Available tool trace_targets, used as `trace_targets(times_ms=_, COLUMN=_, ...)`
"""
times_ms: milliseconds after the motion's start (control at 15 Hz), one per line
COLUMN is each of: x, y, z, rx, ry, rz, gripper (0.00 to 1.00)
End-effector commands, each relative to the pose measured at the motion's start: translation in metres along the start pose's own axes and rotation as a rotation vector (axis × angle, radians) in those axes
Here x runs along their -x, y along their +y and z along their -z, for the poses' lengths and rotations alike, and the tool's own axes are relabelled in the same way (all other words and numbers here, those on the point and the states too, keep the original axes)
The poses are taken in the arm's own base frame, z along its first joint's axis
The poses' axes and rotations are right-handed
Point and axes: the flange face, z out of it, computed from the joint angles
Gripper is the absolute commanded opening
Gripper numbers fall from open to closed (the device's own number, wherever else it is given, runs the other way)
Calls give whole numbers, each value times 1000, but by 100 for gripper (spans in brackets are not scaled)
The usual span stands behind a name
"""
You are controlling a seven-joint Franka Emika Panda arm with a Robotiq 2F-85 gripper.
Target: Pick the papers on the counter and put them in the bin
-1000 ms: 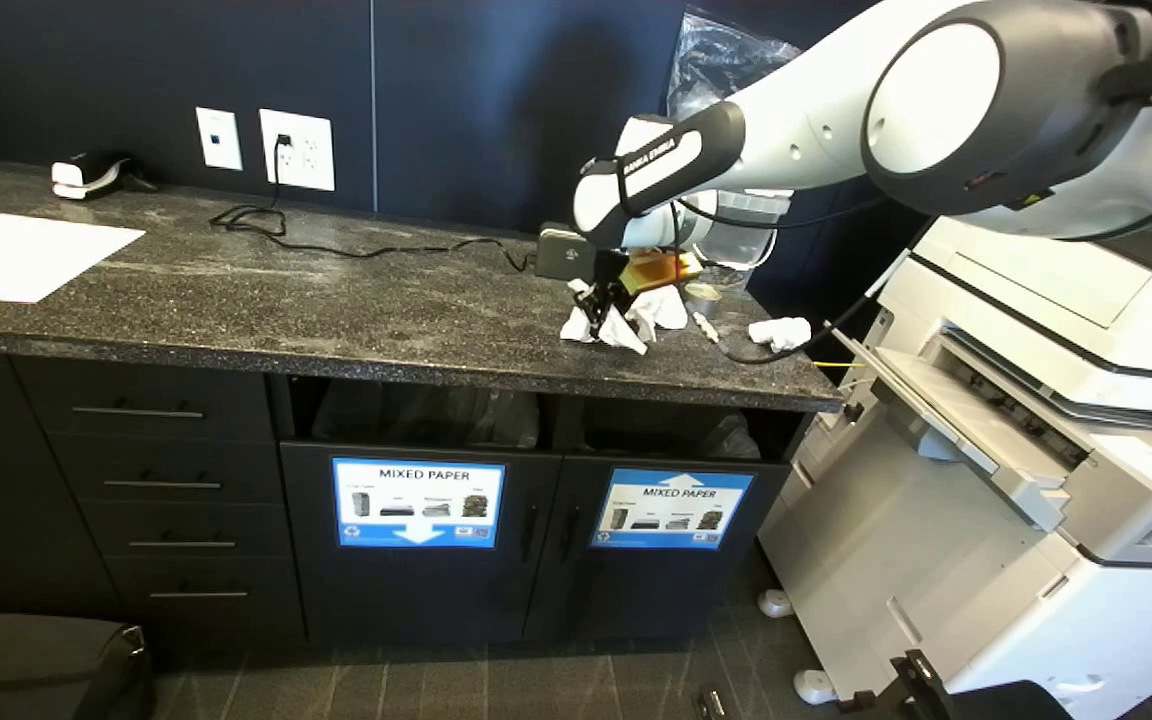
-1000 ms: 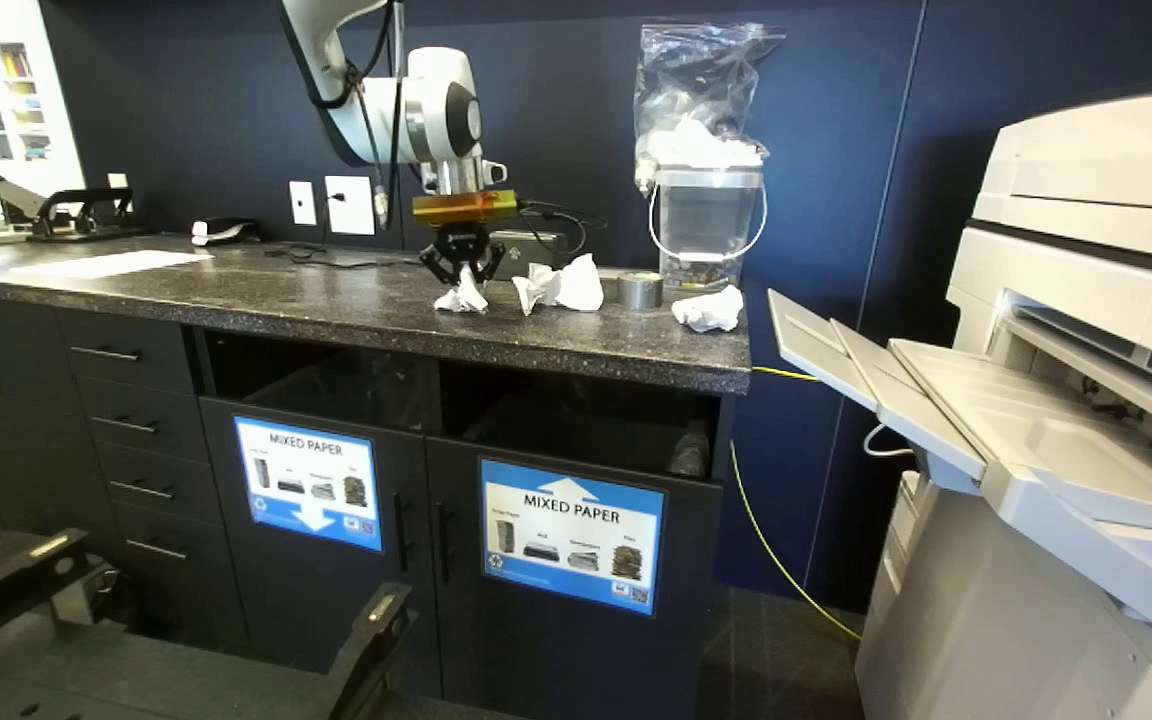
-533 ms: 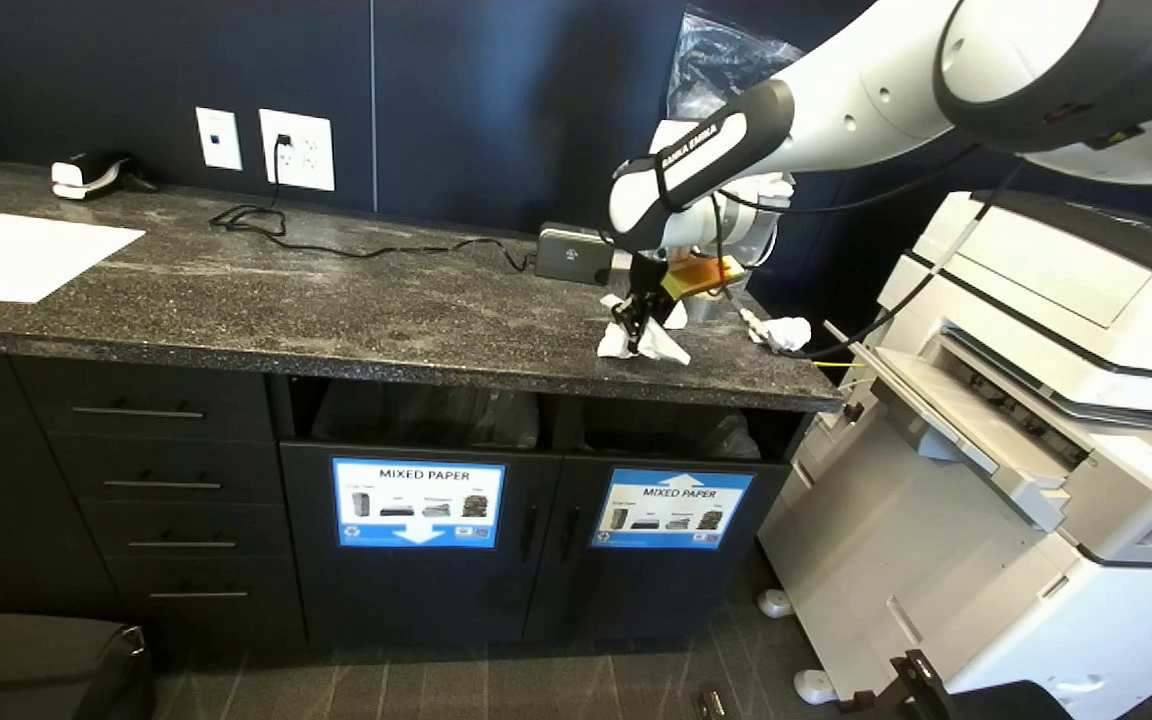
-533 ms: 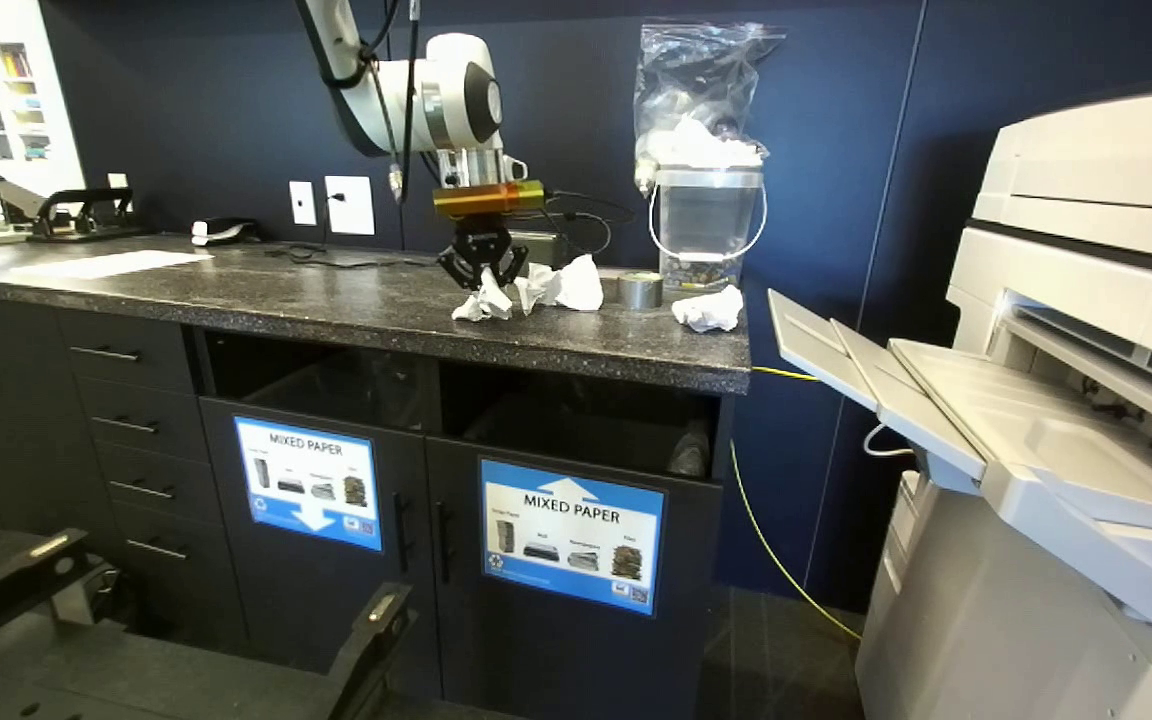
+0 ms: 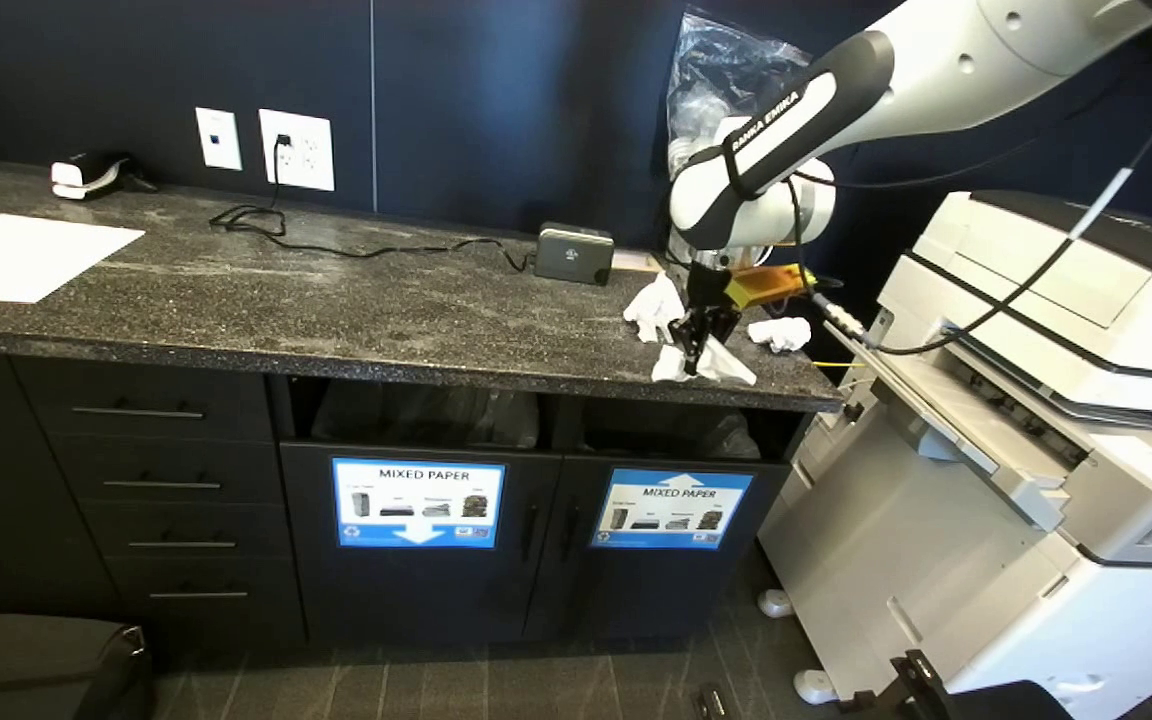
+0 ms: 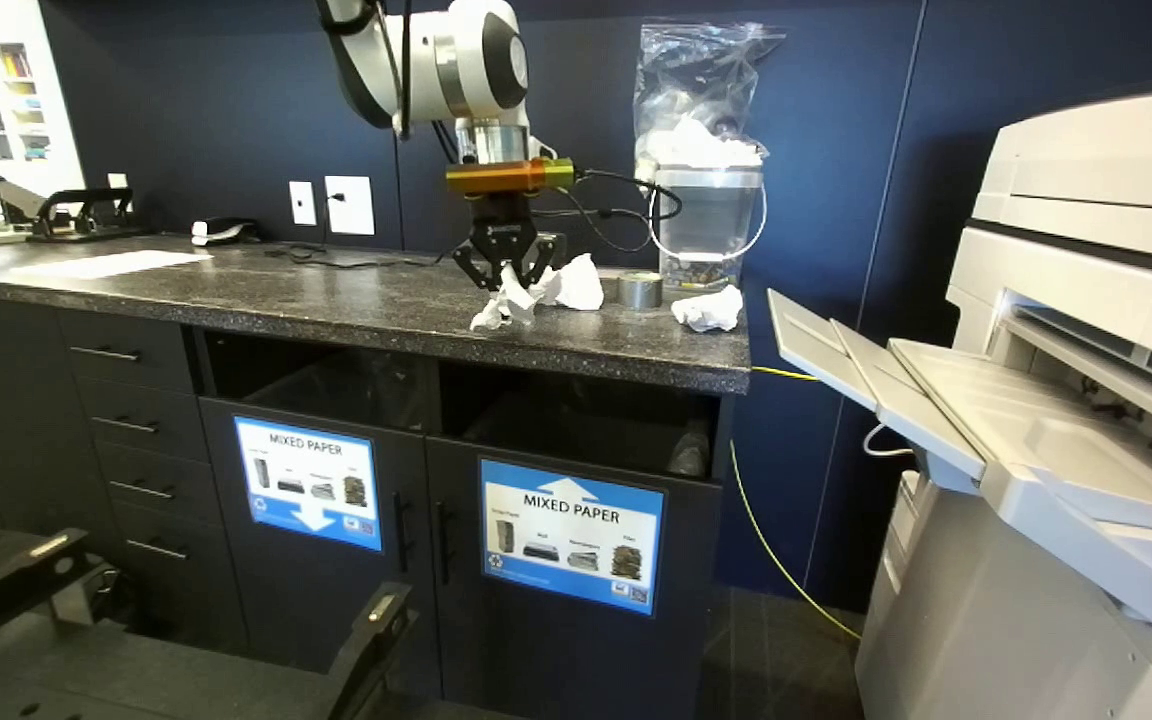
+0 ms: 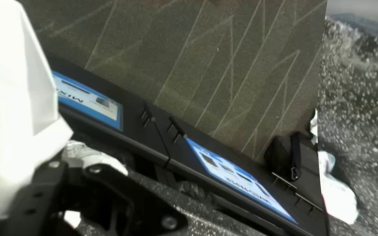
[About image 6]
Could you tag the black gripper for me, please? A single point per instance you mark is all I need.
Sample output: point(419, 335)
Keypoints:
point(504, 217)

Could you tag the long white paper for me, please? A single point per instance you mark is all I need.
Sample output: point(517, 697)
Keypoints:
point(498, 315)

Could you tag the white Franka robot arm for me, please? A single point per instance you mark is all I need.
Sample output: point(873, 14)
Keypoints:
point(457, 62)

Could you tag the dark bin door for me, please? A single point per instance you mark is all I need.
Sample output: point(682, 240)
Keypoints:
point(562, 660)
point(320, 602)

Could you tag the dark counter cabinet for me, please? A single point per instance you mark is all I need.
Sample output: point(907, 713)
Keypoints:
point(0, 455)

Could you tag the large white outlet plate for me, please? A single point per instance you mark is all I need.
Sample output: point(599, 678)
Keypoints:
point(349, 206)

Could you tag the flat crumpled white paper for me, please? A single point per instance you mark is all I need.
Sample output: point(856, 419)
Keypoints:
point(708, 311)

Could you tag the clear plastic bucket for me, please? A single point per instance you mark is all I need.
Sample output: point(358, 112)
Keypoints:
point(719, 244)

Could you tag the white tissue wad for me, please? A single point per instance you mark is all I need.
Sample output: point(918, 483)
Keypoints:
point(688, 146)

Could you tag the clear plastic bag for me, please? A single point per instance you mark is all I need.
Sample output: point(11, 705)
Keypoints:
point(708, 72)

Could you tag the blue label with up arrow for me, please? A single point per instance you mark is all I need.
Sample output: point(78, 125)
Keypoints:
point(574, 540)

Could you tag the blue label with down arrow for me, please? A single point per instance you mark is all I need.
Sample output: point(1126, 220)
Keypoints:
point(308, 486)

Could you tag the dark cabinet drawer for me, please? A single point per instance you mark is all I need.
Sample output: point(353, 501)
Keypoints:
point(156, 509)
point(142, 447)
point(177, 584)
point(120, 380)

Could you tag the black paper trimmer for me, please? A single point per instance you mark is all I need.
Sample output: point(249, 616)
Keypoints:
point(80, 214)

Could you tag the white bookshelf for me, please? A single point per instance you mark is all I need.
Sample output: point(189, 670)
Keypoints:
point(0, 94)

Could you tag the white office printer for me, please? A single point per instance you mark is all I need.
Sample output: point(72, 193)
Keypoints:
point(1070, 560)

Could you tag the orange wrist camera bar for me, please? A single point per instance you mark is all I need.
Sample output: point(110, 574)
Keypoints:
point(511, 178)

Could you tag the small white wall plate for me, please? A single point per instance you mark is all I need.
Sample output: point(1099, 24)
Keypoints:
point(303, 206)

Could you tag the black metal stand frame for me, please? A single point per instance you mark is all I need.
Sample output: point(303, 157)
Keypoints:
point(136, 667)

